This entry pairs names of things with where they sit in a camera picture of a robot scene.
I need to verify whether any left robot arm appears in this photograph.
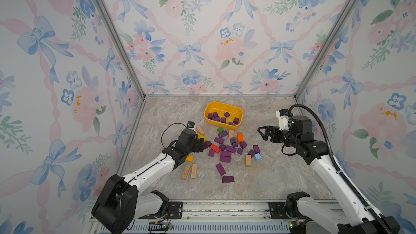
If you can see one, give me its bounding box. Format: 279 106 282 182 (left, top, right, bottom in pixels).
92 128 205 234

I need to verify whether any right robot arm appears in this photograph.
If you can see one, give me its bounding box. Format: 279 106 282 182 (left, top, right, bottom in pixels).
257 116 400 234

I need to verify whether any yellow plastic storage bin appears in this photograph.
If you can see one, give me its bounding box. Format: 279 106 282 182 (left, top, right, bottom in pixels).
204 101 244 130

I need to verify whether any yellow long brick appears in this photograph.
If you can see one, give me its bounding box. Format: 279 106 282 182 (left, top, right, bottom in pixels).
197 133 207 141

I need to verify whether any orange-yellow brick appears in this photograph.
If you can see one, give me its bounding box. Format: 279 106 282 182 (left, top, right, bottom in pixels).
185 156 194 163

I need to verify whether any natural wood brick top left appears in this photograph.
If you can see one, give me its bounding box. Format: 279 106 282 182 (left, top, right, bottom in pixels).
196 125 205 135

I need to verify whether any red flat brick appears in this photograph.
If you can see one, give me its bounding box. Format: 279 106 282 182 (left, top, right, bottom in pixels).
210 144 221 153

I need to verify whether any light blue cube brick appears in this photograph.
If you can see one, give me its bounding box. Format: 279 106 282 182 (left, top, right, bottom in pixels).
254 153 262 161

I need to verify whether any natural wood long brick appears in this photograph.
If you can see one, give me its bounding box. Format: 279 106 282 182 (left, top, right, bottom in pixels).
181 165 191 180
191 164 198 179

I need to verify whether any purple long brick top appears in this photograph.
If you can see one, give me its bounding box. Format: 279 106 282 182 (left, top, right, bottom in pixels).
218 131 229 138

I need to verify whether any natural wood brick right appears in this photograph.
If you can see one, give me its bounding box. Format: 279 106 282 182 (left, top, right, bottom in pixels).
245 154 252 167

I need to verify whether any natural wood long brick left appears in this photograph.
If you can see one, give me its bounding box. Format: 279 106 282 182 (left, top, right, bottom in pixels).
181 165 191 180

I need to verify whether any orange brick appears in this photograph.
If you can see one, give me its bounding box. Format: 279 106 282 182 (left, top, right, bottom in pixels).
237 133 244 144

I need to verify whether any purple large block centre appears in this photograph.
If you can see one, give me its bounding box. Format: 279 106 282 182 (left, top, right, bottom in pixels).
220 151 232 164

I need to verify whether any purple brick centre slanted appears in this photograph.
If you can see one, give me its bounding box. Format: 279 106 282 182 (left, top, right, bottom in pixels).
226 145 237 153

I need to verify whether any purple long brick bottom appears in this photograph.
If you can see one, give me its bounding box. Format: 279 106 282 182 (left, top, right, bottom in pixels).
216 164 226 176

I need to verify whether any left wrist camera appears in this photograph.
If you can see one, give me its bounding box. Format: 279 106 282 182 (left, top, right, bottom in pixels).
187 121 196 130

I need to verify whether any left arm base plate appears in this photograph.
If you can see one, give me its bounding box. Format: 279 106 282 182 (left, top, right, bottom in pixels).
139 201 183 221

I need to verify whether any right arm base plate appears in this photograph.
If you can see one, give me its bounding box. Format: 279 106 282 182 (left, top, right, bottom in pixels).
266 201 291 220

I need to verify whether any aluminium mounting rail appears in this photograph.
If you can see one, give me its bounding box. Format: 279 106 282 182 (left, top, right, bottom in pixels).
122 200 328 234

